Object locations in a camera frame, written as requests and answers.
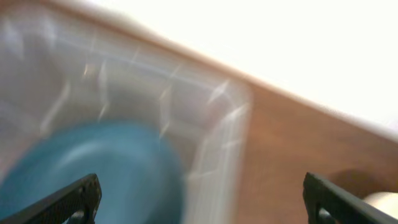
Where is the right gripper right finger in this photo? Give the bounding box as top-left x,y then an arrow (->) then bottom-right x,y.
303,172 -> 397,224

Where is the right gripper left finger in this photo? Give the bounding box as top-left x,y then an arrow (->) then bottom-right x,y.
1,174 -> 102,224

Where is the cream bowl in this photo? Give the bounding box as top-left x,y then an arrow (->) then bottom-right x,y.
363,192 -> 398,219

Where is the clear plastic storage container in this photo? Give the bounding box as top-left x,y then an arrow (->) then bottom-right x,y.
1,3 -> 251,223

